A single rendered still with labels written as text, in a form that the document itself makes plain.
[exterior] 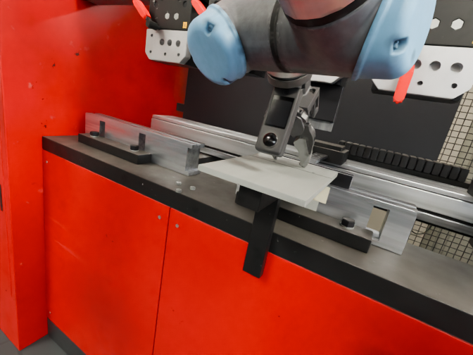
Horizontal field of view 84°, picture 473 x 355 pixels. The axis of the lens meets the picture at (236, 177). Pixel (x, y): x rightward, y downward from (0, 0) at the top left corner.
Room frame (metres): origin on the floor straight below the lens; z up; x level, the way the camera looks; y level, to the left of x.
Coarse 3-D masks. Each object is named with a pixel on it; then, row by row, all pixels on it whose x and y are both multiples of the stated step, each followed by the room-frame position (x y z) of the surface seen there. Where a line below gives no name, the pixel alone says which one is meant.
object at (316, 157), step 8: (320, 144) 0.79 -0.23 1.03; (328, 144) 0.78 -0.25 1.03; (336, 144) 0.82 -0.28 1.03; (320, 152) 0.78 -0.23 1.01; (328, 152) 0.77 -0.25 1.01; (336, 152) 0.76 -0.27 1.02; (344, 152) 0.76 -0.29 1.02; (312, 160) 0.64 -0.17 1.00; (320, 160) 0.68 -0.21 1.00; (328, 160) 0.77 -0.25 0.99; (336, 160) 0.76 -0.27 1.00; (344, 160) 0.79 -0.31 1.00
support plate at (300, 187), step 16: (224, 160) 0.47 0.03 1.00; (240, 160) 0.50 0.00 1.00; (256, 160) 0.53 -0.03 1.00; (272, 160) 0.56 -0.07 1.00; (288, 160) 0.60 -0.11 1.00; (224, 176) 0.39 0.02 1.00; (240, 176) 0.39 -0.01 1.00; (256, 176) 0.40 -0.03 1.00; (272, 176) 0.42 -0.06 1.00; (288, 176) 0.44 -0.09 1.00; (304, 176) 0.47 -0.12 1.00; (320, 176) 0.49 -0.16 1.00; (336, 176) 0.56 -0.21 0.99; (272, 192) 0.35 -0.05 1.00; (288, 192) 0.35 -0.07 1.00; (304, 192) 0.36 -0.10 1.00
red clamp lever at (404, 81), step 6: (414, 66) 0.48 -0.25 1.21; (408, 72) 0.47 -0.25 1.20; (402, 78) 0.48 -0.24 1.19; (408, 78) 0.47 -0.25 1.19; (402, 84) 0.48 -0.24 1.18; (408, 84) 0.48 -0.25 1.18; (396, 90) 0.48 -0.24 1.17; (402, 90) 0.48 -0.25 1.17; (396, 96) 0.48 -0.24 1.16; (402, 96) 0.47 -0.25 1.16; (396, 102) 0.48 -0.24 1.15
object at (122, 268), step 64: (64, 192) 0.81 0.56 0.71; (128, 192) 0.67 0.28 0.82; (64, 256) 0.81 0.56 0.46; (128, 256) 0.66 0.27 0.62; (192, 256) 0.56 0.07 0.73; (64, 320) 0.81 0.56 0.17; (128, 320) 0.65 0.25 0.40; (192, 320) 0.54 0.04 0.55; (256, 320) 0.47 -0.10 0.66; (320, 320) 0.42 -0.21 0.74; (384, 320) 0.37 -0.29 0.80
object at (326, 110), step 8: (320, 88) 0.61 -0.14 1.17; (328, 88) 0.60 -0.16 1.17; (336, 88) 0.59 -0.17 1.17; (320, 96) 0.60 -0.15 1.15; (328, 96) 0.60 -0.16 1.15; (336, 96) 0.59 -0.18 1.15; (320, 104) 0.60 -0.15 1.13; (328, 104) 0.60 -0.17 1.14; (336, 104) 0.59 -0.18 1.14; (320, 112) 0.60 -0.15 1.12; (328, 112) 0.59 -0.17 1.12; (336, 112) 0.60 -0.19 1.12; (312, 120) 0.62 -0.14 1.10; (320, 120) 0.61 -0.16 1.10; (328, 120) 0.59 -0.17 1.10; (320, 128) 0.61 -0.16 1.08; (328, 128) 0.60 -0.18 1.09
